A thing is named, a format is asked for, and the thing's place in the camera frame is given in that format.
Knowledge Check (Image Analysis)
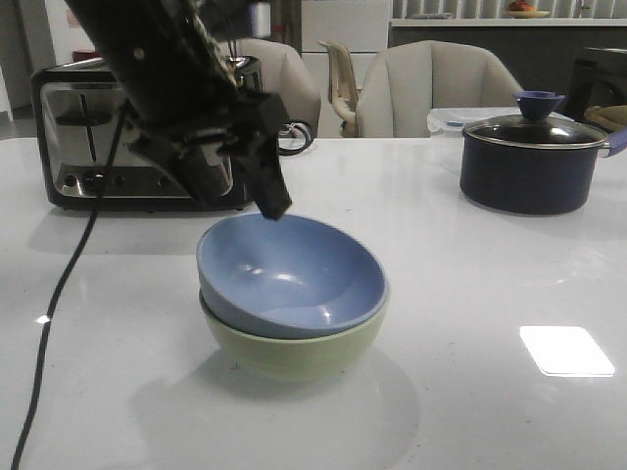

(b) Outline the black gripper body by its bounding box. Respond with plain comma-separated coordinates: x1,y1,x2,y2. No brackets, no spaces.
128,90,289,165

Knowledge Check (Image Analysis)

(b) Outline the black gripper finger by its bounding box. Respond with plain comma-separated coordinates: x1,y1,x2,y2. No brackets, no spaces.
236,141,292,219
169,147,233,206

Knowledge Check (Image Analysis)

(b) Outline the blue bowl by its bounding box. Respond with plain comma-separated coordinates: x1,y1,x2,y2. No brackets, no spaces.
196,213,389,340

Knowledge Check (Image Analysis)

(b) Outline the green bowl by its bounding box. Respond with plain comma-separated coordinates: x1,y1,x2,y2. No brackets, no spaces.
199,299,389,382

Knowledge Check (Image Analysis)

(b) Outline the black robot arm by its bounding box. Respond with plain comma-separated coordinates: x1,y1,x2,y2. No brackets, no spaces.
68,1,292,220

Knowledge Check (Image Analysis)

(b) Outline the beige armchair left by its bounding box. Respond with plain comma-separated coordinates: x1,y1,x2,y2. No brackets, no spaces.
218,38,321,143

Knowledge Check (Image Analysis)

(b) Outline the beige armchair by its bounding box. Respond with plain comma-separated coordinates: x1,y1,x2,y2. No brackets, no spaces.
356,40,522,138
218,38,321,143

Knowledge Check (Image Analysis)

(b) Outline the cream office chair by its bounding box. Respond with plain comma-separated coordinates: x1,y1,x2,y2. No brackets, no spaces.
318,40,359,138

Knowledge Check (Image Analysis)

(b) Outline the black and chrome four-slot toaster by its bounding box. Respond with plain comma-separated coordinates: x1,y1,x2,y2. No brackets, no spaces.
31,58,252,212

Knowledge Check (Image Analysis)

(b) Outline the beige armchair right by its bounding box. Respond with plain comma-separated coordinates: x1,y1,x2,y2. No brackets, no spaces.
356,40,522,138

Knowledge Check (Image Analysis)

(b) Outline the white cabinet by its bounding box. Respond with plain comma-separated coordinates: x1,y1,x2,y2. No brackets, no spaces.
301,1,391,138

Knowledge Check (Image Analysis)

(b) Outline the clear plastic food container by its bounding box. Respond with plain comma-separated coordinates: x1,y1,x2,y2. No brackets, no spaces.
426,106,574,139

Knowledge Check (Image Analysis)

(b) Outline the dark blue cooking pot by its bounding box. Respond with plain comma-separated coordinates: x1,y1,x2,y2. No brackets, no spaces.
459,122,626,215

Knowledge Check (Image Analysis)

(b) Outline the glass pot lid blue knob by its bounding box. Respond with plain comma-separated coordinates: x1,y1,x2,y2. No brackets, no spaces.
462,90,607,150

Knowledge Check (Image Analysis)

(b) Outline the fruit bowl on counter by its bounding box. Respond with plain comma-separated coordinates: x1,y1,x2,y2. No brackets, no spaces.
505,0,551,19

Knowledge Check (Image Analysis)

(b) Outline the black appliance at right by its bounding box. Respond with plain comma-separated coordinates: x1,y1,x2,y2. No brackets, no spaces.
565,47,626,120

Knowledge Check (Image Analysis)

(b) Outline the tan oven mitt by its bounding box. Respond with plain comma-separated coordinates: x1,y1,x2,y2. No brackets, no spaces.
584,105,627,131

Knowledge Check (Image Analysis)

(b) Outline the black toaster power cord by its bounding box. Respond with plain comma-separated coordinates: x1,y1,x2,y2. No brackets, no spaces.
276,120,314,158

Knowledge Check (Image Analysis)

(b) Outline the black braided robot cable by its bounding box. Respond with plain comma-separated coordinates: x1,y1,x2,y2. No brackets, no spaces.
9,102,129,470

